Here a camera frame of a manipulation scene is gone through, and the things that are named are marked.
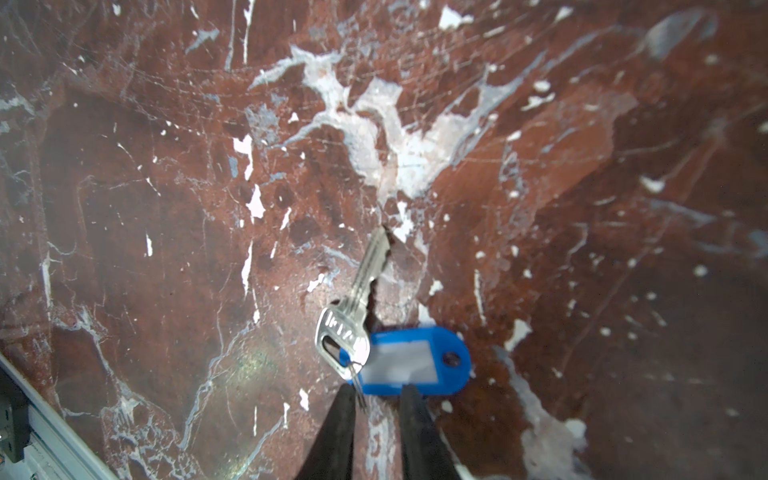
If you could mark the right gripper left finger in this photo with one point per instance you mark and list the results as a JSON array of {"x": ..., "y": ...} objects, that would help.
[{"x": 331, "y": 455}]

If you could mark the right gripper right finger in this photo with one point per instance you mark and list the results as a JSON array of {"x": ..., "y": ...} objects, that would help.
[{"x": 424, "y": 454}]

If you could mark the aluminium front rail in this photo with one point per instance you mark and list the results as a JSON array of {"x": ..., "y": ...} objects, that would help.
[{"x": 36, "y": 443}]

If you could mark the blue key fob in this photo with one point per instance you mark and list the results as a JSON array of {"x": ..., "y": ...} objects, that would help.
[{"x": 434, "y": 359}]

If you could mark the silver key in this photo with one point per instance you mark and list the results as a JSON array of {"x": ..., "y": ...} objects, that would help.
[{"x": 341, "y": 338}]

